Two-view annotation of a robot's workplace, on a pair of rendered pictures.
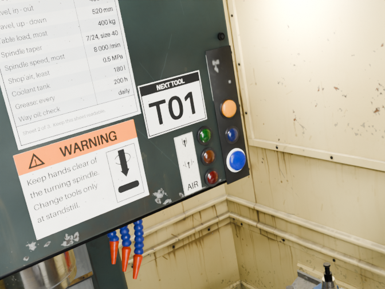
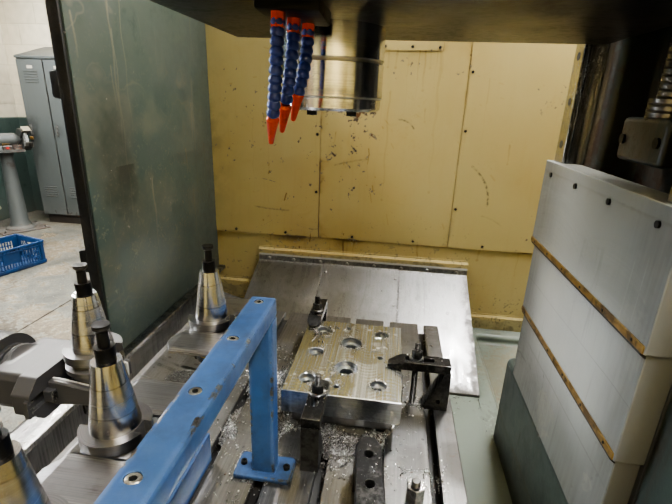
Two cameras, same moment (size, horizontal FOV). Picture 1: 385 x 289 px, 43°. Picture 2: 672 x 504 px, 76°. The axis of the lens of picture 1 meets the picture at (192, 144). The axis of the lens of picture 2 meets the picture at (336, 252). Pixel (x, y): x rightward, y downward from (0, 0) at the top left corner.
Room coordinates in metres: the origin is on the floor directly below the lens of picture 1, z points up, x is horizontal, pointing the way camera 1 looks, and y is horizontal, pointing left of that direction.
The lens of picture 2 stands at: (1.20, -0.26, 1.51)
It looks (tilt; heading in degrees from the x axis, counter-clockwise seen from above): 19 degrees down; 130
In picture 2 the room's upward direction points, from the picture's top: 2 degrees clockwise
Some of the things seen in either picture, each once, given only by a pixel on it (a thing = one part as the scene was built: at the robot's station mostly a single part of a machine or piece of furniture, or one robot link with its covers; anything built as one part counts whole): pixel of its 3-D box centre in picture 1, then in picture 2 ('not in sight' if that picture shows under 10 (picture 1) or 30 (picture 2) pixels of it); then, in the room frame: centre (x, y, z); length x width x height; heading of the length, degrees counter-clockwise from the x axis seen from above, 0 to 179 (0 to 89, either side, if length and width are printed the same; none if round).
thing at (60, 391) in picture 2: not in sight; (73, 395); (0.70, -0.13, 1.18); 0.06 x 0.02 x 0.03; 32
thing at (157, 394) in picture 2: not in sight; (149, 396); (0.81, -0.09, 1.21); 0.07 x 0.05 x 0.01; 33
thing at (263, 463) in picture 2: not in sight; (263, 399); (0.74, 0.12, 1.05); 0.10 x 0.05 x 0.30; 33
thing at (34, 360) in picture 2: not in sight; (25, 368); (0.61, -0.15, 1.19); 0.13 x 0.12 x 0.10; 122
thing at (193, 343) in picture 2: not in sight; (195, 343); (0.75, 0.00, 1.21); 0.07 x 0.05 x 0.01; 33
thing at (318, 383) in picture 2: not in sight; (316, 411); (0.76, 0.23, 0.97); 0.13 x 0.03 x 0.15; 123
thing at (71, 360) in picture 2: not in sight; (94, 354); (0.69, -0.10, 1.22); 0.06 x 0.06 x 0.03
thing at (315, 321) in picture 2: not in sight; (317, 321); (0.52, 0.48, 0.97); 0.13 x 0.03 x 0.15; 123
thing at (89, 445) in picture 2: not in sight; (117, 433); (0.84, -0.14, 1.21); 0.06 x 0.06 x 0.03
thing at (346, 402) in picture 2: not in sight; (348, 364); (0.70, 0.40, 0.97); 0.29 x 0.23 x 0.05; 123
